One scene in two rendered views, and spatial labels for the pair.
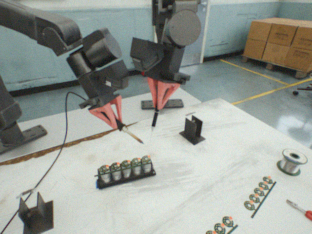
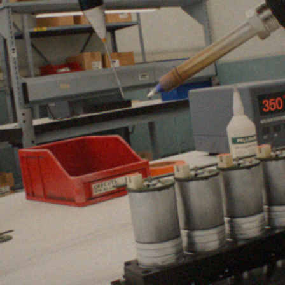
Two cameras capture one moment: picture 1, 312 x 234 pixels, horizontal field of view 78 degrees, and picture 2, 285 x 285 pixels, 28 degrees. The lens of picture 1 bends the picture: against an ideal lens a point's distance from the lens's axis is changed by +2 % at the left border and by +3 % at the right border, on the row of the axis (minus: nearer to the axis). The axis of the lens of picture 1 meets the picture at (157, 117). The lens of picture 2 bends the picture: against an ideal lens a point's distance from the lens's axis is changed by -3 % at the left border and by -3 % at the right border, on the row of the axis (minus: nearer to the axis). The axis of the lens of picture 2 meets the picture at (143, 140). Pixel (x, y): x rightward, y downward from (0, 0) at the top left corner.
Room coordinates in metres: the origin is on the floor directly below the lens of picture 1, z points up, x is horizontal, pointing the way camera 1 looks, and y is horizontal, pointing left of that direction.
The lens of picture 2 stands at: (0.66, -0.02, 0.86)
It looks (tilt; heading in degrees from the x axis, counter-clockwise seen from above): 5 degrees down; 170
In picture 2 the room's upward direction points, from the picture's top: 8 degrees counter-clockwise
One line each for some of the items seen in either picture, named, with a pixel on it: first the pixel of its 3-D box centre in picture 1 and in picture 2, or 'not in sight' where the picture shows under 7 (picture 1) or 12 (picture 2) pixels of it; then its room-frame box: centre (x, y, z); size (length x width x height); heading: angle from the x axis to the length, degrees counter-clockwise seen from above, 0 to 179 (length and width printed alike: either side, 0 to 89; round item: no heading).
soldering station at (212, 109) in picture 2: not in sight; (252, 117); (-0.11, 0.27, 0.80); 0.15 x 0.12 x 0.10; 15
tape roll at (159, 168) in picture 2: not in sight; (162, 168); (-0.05, 0.12, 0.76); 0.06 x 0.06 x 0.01
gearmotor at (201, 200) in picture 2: (136, 167); (201, 217); (0.36, 0.06, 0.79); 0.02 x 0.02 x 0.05
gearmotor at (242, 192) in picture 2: (126, 169); (242, 206); (0.35, 0.09, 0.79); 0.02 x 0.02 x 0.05
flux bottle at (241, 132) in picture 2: not in sight; (240, 126); (0.02, 0.21, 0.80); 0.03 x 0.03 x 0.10
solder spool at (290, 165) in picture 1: (291, 162); not in sight; (0.40, -0.39, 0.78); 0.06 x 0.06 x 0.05
